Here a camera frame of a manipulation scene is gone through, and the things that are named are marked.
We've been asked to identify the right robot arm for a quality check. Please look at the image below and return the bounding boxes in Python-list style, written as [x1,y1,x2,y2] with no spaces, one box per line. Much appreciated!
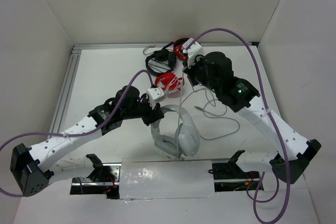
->
[183,51,321,184]

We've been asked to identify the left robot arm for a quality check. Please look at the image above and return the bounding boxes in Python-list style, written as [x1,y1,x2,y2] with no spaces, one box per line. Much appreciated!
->
[10,86,165,197]

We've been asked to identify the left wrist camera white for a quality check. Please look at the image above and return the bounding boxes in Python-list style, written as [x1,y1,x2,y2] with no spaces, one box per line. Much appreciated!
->
[146,87,166,109]

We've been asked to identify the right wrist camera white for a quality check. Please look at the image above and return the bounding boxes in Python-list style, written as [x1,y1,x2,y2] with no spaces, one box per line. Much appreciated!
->
[182,38,202,68]

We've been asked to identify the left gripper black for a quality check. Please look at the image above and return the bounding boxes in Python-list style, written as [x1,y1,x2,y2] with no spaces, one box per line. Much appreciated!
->
[122,94,165,126]

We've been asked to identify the white taped cover plate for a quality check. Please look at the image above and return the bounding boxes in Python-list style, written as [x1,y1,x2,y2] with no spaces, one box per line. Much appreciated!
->
[119,161,215,200]

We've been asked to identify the red white headphones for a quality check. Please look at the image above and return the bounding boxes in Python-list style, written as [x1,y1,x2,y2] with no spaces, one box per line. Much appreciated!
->
[154,72,185,98]

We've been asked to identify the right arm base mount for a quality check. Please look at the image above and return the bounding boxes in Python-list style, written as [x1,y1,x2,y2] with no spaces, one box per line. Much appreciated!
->
[208,155,260,193]

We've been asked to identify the grey headphone cable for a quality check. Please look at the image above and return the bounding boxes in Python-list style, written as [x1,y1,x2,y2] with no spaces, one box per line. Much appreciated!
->
[176,66,240,161]

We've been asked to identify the red black headphones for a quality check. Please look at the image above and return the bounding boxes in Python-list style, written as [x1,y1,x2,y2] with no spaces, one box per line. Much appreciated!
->
[173,38,189,61]

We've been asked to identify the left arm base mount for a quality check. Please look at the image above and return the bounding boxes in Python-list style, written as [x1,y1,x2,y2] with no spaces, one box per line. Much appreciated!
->
[70,163,121,199]

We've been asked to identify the black headset with cable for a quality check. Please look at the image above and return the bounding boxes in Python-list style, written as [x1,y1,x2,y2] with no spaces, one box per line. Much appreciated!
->
[143,41,177,77]

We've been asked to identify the white grey headphones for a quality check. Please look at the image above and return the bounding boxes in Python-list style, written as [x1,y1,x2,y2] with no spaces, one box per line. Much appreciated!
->
[151,104,200,159]

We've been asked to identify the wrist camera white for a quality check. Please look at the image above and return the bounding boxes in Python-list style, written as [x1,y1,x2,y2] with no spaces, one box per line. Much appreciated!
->
[146,87,166,109]
[182,38,202,68]

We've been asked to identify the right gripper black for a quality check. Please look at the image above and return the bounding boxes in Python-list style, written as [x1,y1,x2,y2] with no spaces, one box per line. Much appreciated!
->
[183,53,220,92]

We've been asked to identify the aluminium frame rail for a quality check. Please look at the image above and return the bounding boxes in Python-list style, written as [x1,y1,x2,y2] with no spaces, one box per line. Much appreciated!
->
[60,45,263,162]

